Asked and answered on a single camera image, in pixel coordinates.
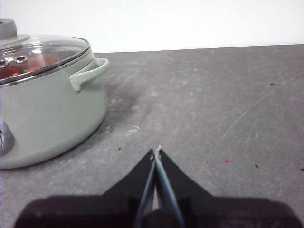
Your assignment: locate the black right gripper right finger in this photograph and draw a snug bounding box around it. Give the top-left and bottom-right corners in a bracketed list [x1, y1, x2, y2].
[156, 149, 301, 228]

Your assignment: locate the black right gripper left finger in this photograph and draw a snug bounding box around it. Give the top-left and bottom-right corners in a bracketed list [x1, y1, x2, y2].
[14, 148, 157, 228]

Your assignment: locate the orange toy pumpkin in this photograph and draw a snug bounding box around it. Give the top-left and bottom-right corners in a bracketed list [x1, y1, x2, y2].
[0, 52, 63, 78]

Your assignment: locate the glass lid with green knob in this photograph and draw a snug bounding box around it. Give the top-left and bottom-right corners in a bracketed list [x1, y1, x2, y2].
[0, 18, 92, 86]

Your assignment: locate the pale green electric pot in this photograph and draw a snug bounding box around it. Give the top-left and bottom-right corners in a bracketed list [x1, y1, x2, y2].
[0, 47, 110, 170]

